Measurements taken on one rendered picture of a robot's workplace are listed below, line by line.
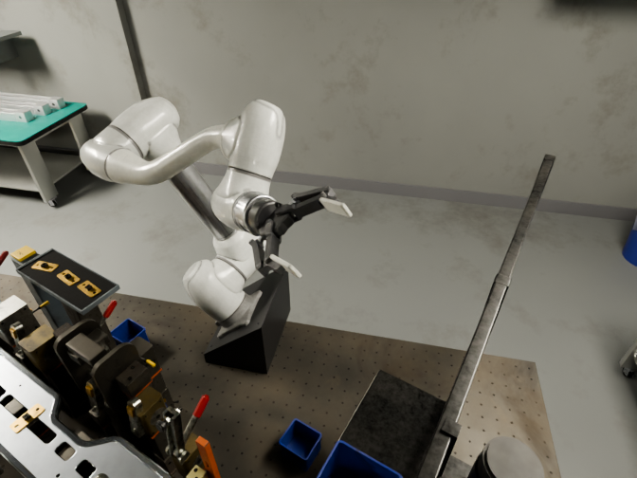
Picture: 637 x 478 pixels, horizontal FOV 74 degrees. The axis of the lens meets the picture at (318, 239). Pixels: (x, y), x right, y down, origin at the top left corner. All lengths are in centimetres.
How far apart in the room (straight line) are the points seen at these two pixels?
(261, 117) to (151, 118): 54
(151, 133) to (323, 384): 108
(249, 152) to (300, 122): 298
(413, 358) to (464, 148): 241
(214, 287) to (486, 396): 109
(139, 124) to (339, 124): 263
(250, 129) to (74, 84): 398
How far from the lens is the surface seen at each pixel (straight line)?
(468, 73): 364
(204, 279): 161
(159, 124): 141
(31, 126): 435
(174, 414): 111
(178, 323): 199
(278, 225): 79
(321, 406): 166
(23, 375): 165
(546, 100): 381
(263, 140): 93
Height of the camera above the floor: 214
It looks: 38 degrees down
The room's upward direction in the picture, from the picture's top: straight up
